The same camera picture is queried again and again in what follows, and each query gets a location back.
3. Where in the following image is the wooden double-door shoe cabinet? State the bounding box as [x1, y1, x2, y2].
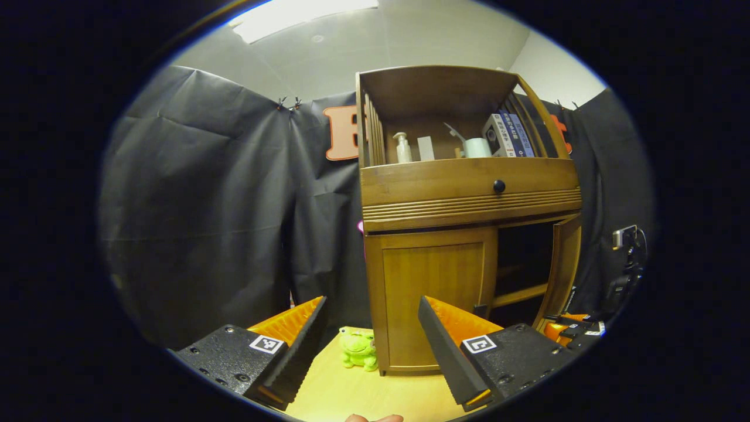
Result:
[354, 64, 584, 376]

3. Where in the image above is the wooden shoe cabinet door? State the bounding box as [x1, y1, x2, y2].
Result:
[364, 227, 499, 374]
[532, 213, 583, 330]

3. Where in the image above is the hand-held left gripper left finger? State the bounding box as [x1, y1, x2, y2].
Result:
[170, 295, 330, 412]

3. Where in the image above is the wooden inner shelf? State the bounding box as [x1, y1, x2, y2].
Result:
[491, 283, 550, 309]

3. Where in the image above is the light blue book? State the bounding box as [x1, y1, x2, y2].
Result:
[509, 113, 536, 158]

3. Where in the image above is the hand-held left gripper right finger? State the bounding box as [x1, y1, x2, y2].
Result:
[417, 295, 579, 413]

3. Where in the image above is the ceiling light panel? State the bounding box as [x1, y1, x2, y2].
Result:
[226, 0, 380, 45]

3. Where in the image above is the wooden drawer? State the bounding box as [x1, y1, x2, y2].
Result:
[359, 157, 584, 233]

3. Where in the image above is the white pump bottle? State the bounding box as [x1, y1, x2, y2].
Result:
[393, 132, 413, 164]

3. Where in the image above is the black backdrop cloth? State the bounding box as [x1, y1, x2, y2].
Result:
[100, 64, 654, 352]

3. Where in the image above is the green frog toy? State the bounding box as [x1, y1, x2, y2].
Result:
[339, 328, 379, 372]

